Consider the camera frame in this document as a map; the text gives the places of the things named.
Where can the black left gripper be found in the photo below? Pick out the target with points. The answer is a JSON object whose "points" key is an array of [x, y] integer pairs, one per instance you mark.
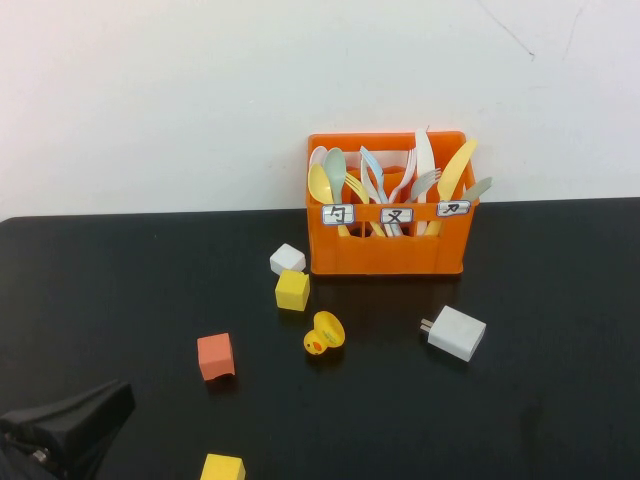
{"points": [[30, 462]]}

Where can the white plastic knife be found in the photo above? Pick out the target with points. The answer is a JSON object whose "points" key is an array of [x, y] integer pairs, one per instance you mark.
{"points": [[425, 155]]}

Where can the yellow plastic knife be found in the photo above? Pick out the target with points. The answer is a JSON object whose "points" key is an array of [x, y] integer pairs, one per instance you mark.
{"points": [[457, 167]]}

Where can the orange plastic cutlery crate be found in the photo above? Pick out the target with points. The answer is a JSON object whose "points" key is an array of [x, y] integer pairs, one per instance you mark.
{"points": [[390, 255]]}

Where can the yellow foam cube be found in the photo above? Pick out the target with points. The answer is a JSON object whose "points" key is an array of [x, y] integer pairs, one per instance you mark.
{"points": [[220, 469], [292, 291]]}

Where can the orange foam cube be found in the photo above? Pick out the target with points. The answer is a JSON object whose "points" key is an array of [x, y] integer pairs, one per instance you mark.
{"points": [[215, 355]]}

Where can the yellow rubber duck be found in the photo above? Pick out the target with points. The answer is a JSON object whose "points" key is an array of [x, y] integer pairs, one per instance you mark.
{"points": [[327, 330]]}

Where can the white foam cube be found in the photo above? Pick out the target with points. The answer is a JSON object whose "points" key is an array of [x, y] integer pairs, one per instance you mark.
{"points": [[287, 257]]}

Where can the paper label spoon character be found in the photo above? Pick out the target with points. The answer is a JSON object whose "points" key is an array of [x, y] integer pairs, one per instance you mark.
{"points": [[338, 215]]}

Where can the yellow plastic spoon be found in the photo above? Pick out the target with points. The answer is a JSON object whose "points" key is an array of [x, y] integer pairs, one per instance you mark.
{"points": [[319, 184]]}

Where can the white plastic spoon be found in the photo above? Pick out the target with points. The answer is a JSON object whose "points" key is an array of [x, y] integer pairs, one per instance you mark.
{"points": [[316, 155]]}

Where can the green plastic spoon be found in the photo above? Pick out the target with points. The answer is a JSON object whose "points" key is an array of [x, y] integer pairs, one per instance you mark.
{"points": [[335, 166]]}

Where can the yellow plastic fork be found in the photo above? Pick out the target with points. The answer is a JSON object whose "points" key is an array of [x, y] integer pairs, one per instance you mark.
{"points": [[355, 187]]}

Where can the white plastic fork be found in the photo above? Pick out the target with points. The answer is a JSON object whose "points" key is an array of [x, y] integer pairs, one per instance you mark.
{"points": [[407, 167], [371, 187]]}

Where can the paper label fork character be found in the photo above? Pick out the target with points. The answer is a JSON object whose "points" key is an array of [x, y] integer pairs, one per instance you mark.
{"points": [[397, 215]]}

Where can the white power adapter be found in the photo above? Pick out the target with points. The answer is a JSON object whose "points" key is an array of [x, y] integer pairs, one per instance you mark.
{"points": [[456, 333]]}

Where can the blue plastic fork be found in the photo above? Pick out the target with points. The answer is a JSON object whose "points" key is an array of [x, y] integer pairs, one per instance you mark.
{"points": [[372, 167]]}

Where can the grey plastic fork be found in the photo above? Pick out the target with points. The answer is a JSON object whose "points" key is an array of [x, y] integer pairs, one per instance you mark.
{"points": [[425, 182]]}

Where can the paper label knife character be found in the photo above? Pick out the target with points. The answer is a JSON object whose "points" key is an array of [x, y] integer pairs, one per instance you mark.
{"points": [[454, 208]]}

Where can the grey plastic knife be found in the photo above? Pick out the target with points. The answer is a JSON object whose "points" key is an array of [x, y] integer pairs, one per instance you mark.
{"points": [[480, 187]]}

